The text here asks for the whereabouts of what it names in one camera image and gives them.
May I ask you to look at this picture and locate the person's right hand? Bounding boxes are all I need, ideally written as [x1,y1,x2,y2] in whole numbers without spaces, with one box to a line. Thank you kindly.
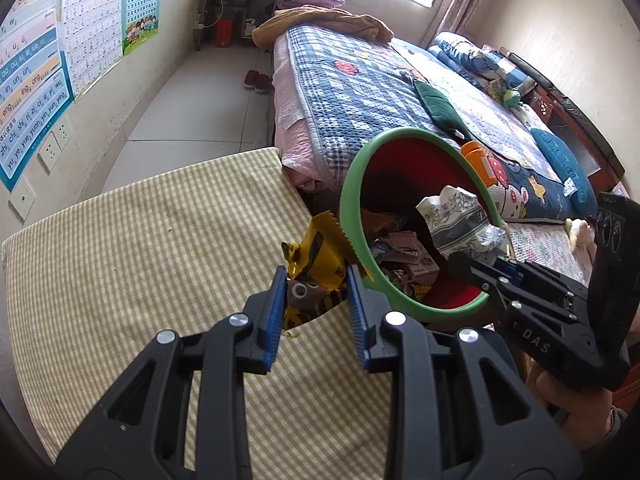
[526,363,627,453]

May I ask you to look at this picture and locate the blue folded blanket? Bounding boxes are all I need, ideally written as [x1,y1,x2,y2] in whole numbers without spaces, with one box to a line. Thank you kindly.
[427,32,536,96]

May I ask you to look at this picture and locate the pinyin wall poster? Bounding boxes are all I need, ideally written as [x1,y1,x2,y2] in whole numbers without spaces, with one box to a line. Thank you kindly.
[0,0,74,190]

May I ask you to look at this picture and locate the white blank wall plate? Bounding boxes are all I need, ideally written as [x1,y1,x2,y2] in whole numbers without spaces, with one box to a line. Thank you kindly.
[9,177,36,222]

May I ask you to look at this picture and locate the orange toy on bed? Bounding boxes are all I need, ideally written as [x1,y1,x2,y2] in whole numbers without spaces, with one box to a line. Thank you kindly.
[460,141,498,188]

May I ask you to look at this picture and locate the checkered yellow tablecloth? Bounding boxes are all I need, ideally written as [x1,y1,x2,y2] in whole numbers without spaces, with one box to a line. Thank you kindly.
[1,148,390,479]

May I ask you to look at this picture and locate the yellow black snack wrapper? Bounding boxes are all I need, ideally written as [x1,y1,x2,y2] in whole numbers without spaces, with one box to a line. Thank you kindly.
[281,211,366,330]

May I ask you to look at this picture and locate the green chart poster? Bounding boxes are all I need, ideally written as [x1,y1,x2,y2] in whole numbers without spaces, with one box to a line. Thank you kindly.
[122,0,160,55]

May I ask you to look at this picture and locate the green cloth on bed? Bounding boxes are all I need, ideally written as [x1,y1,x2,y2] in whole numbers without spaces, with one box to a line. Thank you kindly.
[413,79,472,143]

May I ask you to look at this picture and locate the dark shelf unit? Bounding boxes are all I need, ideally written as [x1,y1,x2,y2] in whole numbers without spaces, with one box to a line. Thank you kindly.
[192,0,276,51]

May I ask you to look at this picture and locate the white chart poster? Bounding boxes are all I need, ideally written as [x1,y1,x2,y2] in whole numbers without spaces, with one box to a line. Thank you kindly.
[61,0,122,98]

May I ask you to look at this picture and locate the grey white bag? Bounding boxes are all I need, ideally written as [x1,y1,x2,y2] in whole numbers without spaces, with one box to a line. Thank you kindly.
[416,185,508,264]

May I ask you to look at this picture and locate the red bin green rim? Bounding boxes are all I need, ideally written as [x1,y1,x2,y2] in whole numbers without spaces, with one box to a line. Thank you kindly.
[340,128,502,327]

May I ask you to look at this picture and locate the white wall socket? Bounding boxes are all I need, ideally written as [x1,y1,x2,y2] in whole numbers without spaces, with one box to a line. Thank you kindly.
[52,115,73,151]
[38,132,61,174]

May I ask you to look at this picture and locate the red slippers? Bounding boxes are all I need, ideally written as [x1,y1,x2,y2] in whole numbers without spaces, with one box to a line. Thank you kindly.
[243,70,272,94]

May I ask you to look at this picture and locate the dark brown wrapper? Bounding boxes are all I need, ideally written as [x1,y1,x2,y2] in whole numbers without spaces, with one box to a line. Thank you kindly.
[369,231,439,294]

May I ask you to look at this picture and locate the bed with patchwork quilt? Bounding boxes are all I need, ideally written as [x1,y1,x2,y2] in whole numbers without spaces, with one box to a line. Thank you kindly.
[271,24,626,286]

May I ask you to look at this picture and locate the red box under shelf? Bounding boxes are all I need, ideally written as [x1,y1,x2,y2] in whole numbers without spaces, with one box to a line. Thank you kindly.
[215,18,234,48]

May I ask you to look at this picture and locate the tan blanket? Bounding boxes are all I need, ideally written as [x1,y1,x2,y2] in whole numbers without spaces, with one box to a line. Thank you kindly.
[252,4,394,48]

